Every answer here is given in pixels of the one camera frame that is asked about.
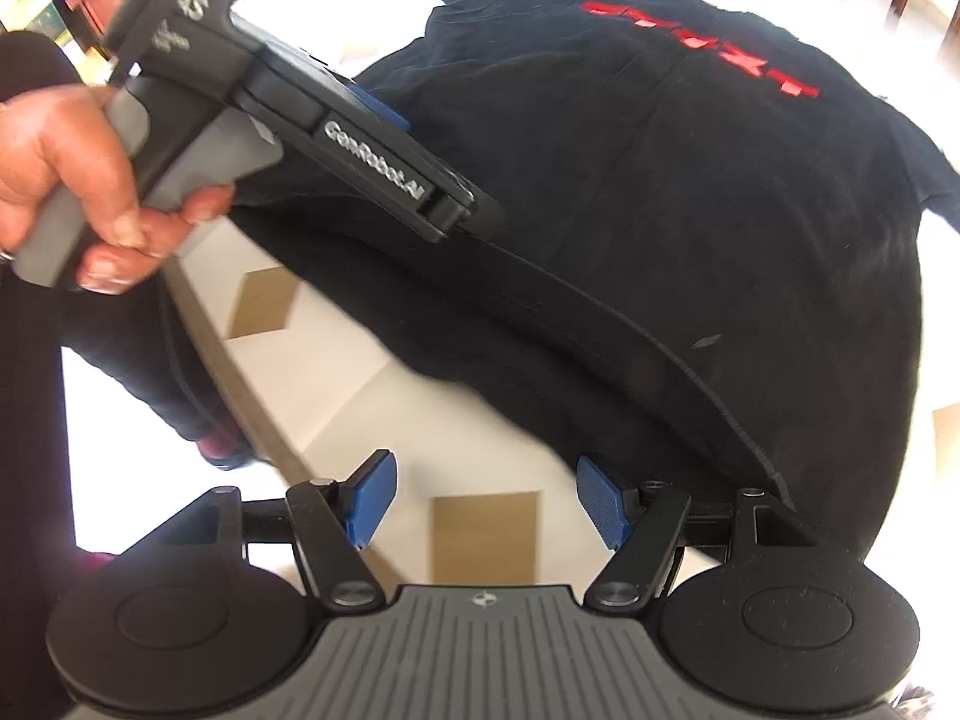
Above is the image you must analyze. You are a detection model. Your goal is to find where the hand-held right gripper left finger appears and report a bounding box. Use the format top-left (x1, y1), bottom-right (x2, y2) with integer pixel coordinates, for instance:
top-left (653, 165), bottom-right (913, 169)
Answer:
top-left (154, 450), bottom-right (397, 612)

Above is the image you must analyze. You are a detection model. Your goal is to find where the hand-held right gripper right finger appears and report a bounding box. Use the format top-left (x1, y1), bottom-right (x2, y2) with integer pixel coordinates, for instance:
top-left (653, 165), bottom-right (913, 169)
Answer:
top-left (576, 454), bottom-right (822, 612)

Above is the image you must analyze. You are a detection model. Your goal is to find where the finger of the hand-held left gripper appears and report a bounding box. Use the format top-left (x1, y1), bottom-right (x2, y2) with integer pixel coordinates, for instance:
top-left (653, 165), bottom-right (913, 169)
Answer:
top-left (441, 178), bottom-right (511, 245)

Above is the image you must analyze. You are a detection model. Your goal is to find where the black t-shirt red print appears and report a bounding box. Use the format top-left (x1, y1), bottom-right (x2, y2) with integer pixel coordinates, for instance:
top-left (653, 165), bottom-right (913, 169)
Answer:
top-left (229, 0), bottom-right (960, 563)

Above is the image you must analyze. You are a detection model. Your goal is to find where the person's left hand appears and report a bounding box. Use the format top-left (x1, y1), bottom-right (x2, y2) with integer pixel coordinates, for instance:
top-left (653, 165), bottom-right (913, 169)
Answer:
top-left (0, 86), bottom-right (235, 295)

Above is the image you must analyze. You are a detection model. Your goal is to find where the diamond-pattern tablecloth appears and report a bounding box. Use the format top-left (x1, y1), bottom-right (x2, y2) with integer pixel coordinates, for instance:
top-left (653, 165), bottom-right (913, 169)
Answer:
top-left (161, 0), bottom-right (960, 593)

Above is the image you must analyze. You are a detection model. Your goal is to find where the green cardboard box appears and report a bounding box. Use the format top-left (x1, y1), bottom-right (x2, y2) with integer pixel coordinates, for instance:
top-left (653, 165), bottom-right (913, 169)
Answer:
top-left (22, 0), bottom-right (65, 38)

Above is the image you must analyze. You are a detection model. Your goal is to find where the person's body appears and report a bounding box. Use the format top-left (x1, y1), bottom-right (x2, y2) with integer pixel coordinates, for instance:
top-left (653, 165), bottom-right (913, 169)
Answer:
top-left (0, 30), bottom-right (226, 720)

